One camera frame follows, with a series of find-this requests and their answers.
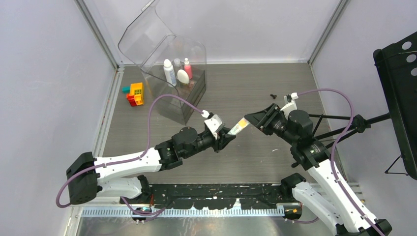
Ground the white oval compact case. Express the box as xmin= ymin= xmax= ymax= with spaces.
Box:
xmin=177 ymin=69 xmax=190 ymax=87

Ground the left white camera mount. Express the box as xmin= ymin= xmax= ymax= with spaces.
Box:
xmin=202 ymin=110 xmax=225 ymax=140

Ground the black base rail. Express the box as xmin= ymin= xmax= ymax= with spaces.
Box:
xmin=126 ymin=183 xmax=298 ymax=210

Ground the pink spray bottle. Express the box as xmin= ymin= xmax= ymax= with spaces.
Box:
xmin=184 ymin=58 xmax=193 ymax=79

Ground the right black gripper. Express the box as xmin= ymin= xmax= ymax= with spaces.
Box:
xmin=244 ymin=103 xmax=298 ymax=145

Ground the colourful toy block stack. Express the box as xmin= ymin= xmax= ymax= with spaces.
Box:
xmin=122 ymin=83 xmax=144 ymax=107

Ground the black tripod stand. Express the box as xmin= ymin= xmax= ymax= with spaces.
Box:
xmin=291 ymin=112 xmax=391 ymax=169

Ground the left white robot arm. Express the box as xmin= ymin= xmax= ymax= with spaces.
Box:
xmin=66 ymin=127 xmax=238 ymax=205

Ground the clear small bottle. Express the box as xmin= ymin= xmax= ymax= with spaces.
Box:
xmin=173 ymin=58 xmax=182 ymax=74

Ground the small printed cream tube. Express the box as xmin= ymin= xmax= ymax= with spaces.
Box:
xmin=228 ymin=118 xmax=250 ymax=135

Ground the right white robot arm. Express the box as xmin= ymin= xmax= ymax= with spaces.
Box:
xmin=244 ymin=103 xmax=392 ymax=236

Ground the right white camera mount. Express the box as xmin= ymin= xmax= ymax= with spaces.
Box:
xmin=280 ymin=92 xmax=298 ymax=119

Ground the white cylindrical bottle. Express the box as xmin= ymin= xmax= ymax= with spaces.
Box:
xmin=163 ymin=59 xmax=177 ymax=87

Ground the clear acrylic drawer organizer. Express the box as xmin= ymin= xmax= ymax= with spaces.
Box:
xmin=118 ymin=0 xmax=207 ymax=125

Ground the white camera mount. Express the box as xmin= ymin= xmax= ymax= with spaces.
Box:
xmin=280 ymin=92 xmax=298 ymax=119
xmin=202 ymin=110 xmax=225 ymax=140

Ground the black perforated panel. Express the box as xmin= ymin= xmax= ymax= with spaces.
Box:
xmin=373 ymin=32 xmax=417 ymax=179

